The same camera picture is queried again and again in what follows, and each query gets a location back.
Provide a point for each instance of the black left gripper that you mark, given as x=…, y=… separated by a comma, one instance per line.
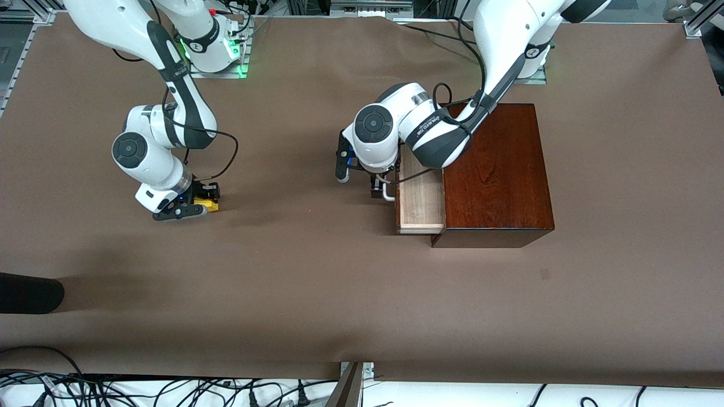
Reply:
x=376, y=183

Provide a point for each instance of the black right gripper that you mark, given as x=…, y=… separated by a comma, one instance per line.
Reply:
x=200, y=189

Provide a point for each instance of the yellow block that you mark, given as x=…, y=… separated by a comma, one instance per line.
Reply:
x=210, y=205

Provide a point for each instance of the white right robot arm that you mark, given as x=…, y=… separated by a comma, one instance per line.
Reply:
x=141, y=150

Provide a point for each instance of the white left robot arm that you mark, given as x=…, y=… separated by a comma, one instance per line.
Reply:
x=430, y=133

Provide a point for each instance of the brown table cover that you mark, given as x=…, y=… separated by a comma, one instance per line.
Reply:
x=283, y=254

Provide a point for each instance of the dark brown wooden cabinet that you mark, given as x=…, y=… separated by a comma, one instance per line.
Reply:
x=498, y=198

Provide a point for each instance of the silver equipment box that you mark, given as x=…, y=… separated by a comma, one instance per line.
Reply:
x=370, y=8

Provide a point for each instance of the black cylindrical object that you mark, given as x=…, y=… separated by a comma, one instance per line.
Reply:
x=28, y=293

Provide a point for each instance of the white lower shelf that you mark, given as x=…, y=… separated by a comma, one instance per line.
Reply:
x=452, y=395

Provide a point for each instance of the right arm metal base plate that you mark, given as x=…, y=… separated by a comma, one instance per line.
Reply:
x=218, y=74

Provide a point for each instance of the silver metal bracket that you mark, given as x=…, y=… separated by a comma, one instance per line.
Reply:
x=367, y=370

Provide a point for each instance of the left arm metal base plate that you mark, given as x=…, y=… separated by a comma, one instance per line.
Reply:
x=540, y=80

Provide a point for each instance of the grey metal post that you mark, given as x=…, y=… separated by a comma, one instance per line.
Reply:
x=348, y=390

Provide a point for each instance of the long aluminium frame rail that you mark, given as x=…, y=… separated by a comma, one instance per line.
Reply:
x=24, y=53

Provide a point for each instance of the short aluminium frame profile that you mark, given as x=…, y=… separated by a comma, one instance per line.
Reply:
x=693, y=25

